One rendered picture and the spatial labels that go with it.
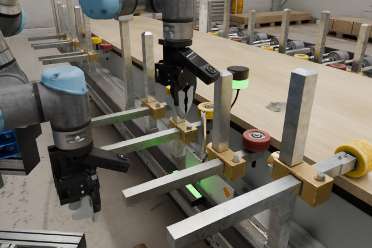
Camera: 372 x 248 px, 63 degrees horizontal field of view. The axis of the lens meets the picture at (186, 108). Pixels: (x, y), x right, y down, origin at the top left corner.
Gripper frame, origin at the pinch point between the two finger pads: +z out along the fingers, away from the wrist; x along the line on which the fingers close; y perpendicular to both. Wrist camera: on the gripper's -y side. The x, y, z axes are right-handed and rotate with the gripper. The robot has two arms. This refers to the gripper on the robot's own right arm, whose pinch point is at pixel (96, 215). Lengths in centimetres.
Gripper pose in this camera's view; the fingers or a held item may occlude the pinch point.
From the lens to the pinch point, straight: 78.0
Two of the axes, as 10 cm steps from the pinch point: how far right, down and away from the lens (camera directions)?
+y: -8.6, 2.0, -4.6
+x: 5.0, 3.5, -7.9
